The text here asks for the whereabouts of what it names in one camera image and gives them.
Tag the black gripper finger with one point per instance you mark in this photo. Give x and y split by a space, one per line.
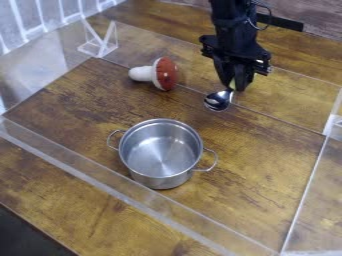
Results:
243 76
225 70

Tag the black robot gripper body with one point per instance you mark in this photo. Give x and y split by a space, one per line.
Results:
234 42

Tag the green handled metal spoon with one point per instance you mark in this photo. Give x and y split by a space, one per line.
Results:
219 100

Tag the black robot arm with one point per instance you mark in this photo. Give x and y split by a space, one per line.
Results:
229 9

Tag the black bar on table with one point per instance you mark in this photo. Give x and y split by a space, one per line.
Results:
281 22

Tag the red white toy mushroom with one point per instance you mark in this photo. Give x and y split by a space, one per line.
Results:
162 73

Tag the stainless steel pot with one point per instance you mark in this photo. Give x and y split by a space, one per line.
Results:
162 150

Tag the clear acrylic triangular bracket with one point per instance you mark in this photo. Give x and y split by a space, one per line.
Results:
99 46

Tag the clear acrylic enclosure wall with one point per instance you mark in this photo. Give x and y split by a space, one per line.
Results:
40 34

